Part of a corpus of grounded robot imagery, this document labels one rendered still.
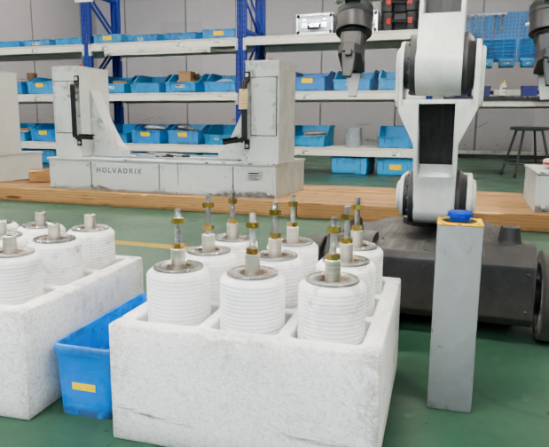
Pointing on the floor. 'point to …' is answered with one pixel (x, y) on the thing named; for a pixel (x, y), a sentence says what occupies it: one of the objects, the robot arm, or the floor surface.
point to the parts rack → (386, 39)
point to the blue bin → (90, 364)
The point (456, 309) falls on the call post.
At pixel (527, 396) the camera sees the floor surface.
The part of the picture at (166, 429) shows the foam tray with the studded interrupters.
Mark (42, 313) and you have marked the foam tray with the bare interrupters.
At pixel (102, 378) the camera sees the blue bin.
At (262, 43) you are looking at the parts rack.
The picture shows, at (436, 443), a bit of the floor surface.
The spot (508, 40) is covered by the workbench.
